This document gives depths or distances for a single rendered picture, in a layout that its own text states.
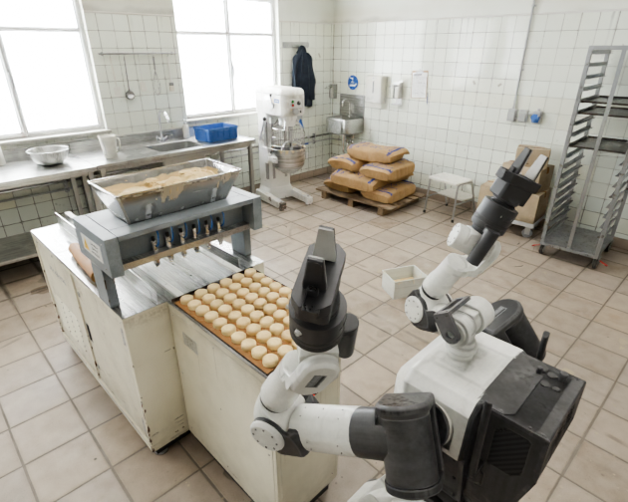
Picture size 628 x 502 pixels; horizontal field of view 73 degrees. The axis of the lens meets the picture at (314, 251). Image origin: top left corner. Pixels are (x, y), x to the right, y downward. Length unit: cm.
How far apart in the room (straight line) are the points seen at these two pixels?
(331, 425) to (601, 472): 193
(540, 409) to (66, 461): 219
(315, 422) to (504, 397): 35
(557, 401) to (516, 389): 7
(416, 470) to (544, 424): 23
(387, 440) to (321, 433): 14
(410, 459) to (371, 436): 7
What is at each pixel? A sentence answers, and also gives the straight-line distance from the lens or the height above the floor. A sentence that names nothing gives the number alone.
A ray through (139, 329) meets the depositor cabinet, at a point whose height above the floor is 76.
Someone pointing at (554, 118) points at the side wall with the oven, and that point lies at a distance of 515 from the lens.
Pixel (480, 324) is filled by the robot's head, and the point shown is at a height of 132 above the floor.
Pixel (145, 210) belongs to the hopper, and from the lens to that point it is 181.
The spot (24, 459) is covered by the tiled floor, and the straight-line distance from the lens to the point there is 270.
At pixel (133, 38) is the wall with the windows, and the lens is 508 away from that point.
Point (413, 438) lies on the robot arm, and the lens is 78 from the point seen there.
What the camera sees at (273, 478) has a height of 37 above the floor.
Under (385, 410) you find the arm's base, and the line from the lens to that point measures 78.
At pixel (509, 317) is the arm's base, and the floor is 125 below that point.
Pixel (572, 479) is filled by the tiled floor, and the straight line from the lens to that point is 254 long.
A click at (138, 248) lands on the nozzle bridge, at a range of 187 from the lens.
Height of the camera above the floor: 181
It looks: 25 degrees down
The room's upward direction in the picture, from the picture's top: straight up
